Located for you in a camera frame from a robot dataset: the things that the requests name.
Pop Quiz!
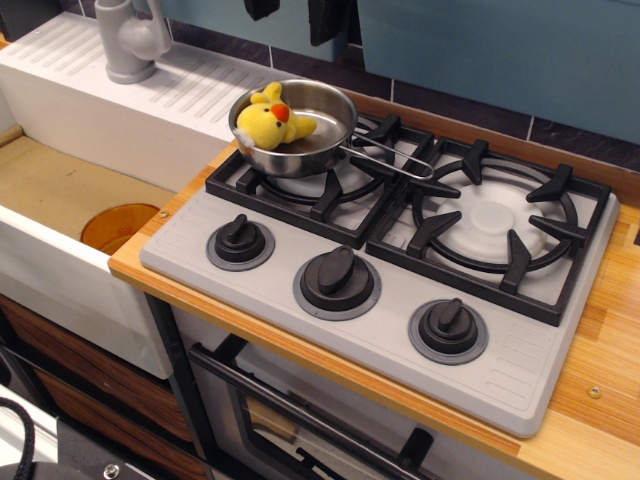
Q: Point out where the black middle stove knob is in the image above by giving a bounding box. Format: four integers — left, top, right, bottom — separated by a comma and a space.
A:
293, 245, 382, 322

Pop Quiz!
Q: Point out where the wooden drawer front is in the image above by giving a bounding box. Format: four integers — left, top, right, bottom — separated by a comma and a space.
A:
1, 297, 213, 479

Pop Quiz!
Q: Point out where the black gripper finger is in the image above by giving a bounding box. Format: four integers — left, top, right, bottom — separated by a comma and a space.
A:
243, 0, 280, 21
307, 0, 350, 47

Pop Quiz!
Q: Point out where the black stove knob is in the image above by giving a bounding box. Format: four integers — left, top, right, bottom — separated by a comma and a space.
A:
408, 298, 489, 366
206, 214, 275, 272
293, 245, 382, 322

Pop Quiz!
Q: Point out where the black right stove knob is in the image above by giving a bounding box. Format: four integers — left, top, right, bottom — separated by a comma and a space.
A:
408, 298, 489, 366

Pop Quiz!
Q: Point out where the black left burner grate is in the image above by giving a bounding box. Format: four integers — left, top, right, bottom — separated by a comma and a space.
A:
205, 115, 435, 249

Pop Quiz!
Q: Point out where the black burner grate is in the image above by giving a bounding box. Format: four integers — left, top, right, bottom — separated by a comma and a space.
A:
366, 138, 619, 327
205, 115, 435, 249

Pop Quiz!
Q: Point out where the oven door with handle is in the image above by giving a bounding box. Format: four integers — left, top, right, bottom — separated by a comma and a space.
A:
187, 333, 501, 480

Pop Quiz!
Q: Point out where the yellow stuffed duck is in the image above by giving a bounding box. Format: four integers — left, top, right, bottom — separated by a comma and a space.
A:
233, 82, 318, 151

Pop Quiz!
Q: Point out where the stainless steel pan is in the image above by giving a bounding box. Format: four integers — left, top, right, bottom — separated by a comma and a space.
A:
228, 79, 434, 181

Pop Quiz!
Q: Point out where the black braided cable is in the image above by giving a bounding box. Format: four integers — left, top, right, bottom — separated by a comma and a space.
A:
0, 397, 37, 480

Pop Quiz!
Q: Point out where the black right burner grate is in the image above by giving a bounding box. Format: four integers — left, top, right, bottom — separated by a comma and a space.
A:
366, 138, 619, 327

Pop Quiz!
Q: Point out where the grey toy faucet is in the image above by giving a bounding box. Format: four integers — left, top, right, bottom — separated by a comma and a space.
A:
94, 0, 172, 85

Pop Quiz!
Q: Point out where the white toy sink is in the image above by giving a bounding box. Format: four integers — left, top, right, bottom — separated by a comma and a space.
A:
1, 13, 282, 379

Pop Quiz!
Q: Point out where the black left stove knob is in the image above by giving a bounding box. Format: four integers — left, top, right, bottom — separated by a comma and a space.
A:
206, 214, 275, 272

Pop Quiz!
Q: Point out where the grey toy stove top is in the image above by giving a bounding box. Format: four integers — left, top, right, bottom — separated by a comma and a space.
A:
138, 92, 622, 440

